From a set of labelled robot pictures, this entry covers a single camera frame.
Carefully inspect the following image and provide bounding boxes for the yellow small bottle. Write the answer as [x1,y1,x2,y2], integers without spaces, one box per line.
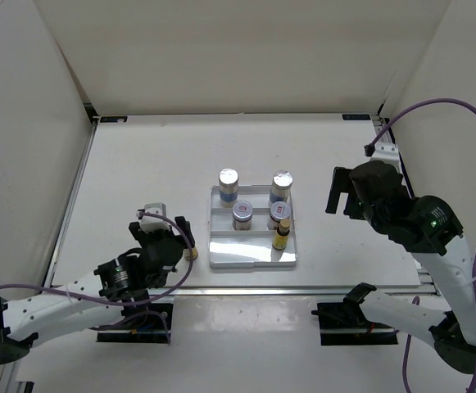
[272,219,291,251]
[184,246,198,262]

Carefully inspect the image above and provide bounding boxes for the red cap jar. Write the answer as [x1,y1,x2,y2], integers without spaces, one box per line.
[232,201,253,231]
[267,201,292,230]

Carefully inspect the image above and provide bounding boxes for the blue label shaker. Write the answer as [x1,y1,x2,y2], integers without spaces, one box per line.
[268,170,293,206]
[219,168,238,208]

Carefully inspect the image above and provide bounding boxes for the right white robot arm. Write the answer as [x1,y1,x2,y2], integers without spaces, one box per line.
[326,160,476,374]

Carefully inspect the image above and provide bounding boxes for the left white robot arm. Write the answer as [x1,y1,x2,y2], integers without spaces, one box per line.
[0,210,195,365]

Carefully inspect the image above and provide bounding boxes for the white divided tray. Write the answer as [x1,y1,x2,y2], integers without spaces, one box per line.
[208,185,297,270]

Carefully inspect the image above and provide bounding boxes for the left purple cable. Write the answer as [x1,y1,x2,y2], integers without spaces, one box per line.
[0,210,196,343]

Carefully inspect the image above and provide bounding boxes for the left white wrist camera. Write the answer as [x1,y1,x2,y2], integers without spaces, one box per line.
[136,202,170,233]

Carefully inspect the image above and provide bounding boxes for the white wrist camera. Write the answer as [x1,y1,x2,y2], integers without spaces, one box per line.
[370,142,400,169]
[136,202,170,233]

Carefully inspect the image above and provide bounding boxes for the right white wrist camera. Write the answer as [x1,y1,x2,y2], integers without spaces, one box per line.
[370,142,400,169]

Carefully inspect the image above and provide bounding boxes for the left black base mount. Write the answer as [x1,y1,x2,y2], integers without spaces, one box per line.
[96,301,175,345]

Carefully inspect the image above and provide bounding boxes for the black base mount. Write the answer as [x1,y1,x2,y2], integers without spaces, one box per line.
[311,302,398,346]
[96,301,175,345]

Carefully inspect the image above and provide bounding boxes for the aluminium front rail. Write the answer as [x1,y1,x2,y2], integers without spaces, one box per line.
[20,284,431,316]

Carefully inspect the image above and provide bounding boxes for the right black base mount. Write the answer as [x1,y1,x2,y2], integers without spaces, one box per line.
[311,302,398,346]

